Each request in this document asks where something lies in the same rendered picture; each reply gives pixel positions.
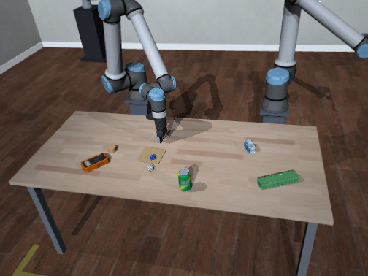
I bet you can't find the wooden table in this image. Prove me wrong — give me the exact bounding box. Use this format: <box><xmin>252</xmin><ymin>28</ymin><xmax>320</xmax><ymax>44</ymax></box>
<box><xmin>8</xmin><ymin>110</ymin><xmax>334</xmax><ymax>276</ymax></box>

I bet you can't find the green can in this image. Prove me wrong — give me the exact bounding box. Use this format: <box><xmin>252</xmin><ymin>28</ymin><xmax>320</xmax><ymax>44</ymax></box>
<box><xmin>177</xmin><ymin>166</ymin><xmax>193</xmax><ymax>193</ymax></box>

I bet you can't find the blue box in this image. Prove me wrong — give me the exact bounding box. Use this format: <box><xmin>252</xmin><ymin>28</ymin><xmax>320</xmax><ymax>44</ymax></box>
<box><xmin>243</xmin><ymin>139</ymin><xmax>257</xmax><ymax>154</ymax></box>

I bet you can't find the jointed stand on dark box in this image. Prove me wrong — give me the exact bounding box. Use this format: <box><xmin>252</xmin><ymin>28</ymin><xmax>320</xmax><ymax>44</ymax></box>
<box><xmin>72</xmin><ymin>0</ymin><xmax>107</xmax><ymax>64</ymax></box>

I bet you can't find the tan mat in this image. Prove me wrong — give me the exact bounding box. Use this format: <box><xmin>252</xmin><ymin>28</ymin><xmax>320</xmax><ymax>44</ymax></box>
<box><xmin>136</xmin><ymin>146</ymin><xmax>168</xmax><ymax>165</ymax></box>

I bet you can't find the orange multimeter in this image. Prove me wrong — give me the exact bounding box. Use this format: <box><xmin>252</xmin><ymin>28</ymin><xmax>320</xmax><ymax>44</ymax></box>
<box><xmin>80</xmin><ymin>152</ymin><xmax>110</xmax><ymax>173</ymax></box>

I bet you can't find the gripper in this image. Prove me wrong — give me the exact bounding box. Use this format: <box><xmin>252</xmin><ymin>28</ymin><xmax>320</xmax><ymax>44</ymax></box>
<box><xmin>153</xmin><ymin>117</ymin><xmax>168</xmax><ymax>145</ymax></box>

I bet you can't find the green block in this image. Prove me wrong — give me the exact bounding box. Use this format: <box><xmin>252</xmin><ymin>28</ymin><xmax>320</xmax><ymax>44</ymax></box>
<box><xmin>257</xmin><ymin>169</ymin><xmax>300</xmax><ymax>191</ymax></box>

